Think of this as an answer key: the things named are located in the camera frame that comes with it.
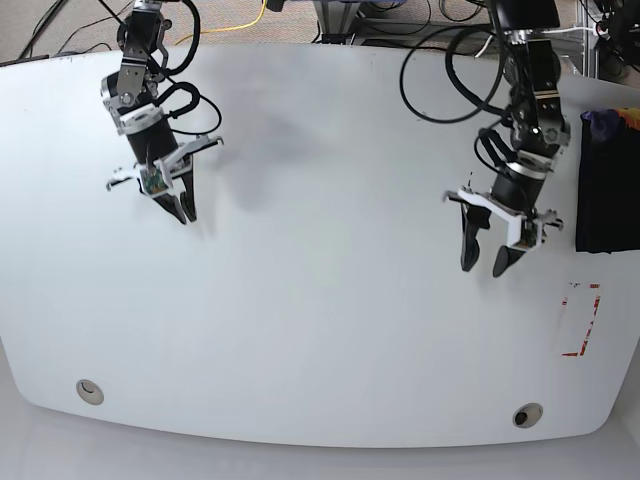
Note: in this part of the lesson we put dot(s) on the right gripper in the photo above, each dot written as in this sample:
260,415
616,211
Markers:
153,143

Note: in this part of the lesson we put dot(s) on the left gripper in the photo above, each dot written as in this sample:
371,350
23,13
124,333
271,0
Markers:
511,198

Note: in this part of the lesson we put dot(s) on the black printed t-shirt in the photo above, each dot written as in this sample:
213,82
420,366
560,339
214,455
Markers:
608,190

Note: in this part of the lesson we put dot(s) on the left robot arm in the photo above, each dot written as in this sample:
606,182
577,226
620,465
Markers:
538,131

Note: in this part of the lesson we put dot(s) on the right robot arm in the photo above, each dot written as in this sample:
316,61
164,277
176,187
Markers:
142,99

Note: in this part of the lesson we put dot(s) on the red tape rectangle marking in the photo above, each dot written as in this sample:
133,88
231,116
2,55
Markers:
577,318

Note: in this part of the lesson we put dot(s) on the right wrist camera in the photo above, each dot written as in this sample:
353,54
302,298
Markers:
152,182

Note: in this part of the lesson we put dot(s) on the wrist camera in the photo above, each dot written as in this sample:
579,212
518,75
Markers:
531,233
152,182

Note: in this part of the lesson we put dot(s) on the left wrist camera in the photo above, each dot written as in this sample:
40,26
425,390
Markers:
531,233

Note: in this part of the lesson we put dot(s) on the right table cable grommet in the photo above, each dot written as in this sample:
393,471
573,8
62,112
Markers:
528,415

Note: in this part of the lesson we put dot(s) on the table cable grommet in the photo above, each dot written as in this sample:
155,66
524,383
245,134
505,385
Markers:
90,392
528,415

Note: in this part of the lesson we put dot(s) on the left table cable grommet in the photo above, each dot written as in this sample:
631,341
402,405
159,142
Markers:
90,392

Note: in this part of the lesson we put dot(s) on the aluminium frame rail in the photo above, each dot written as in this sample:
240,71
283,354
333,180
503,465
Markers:
400,23

